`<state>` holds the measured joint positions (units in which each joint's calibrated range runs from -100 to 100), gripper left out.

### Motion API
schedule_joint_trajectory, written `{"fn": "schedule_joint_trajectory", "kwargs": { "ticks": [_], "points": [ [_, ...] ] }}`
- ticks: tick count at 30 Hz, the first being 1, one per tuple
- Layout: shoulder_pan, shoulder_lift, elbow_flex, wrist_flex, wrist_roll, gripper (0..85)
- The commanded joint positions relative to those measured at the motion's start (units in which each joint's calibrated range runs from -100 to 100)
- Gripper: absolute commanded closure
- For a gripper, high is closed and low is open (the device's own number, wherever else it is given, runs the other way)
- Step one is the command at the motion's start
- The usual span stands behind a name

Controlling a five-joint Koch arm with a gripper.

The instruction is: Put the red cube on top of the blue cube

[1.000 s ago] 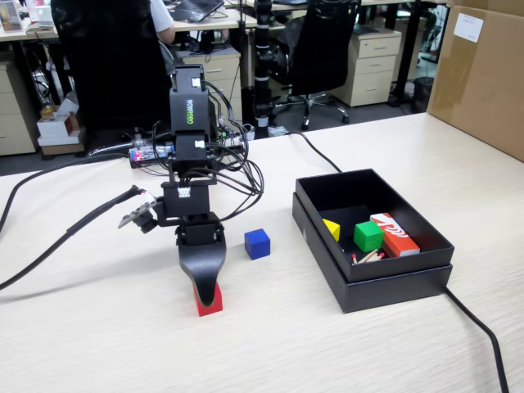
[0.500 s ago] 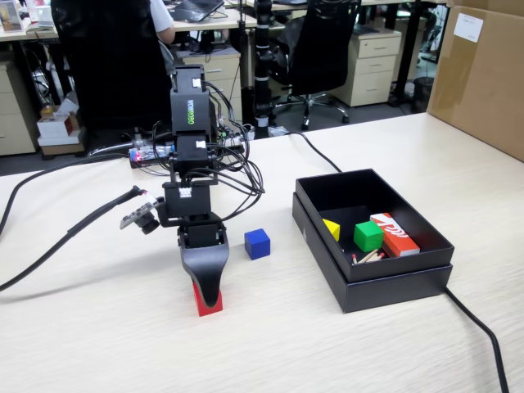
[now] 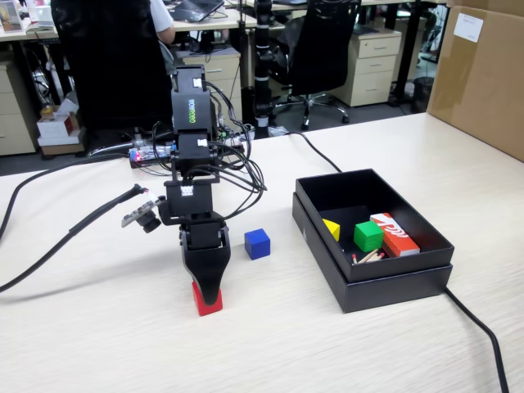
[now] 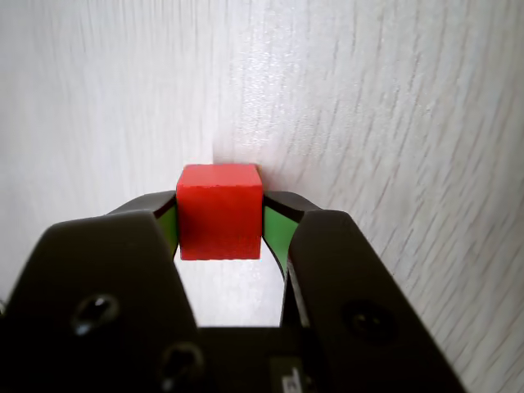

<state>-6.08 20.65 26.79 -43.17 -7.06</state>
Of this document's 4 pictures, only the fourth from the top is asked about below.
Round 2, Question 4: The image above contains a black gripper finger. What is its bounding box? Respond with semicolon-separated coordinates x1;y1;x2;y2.
0;190;206;393
260;191;468;393

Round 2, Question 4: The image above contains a red wooden cube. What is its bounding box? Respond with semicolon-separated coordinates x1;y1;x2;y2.
175;163;264;262

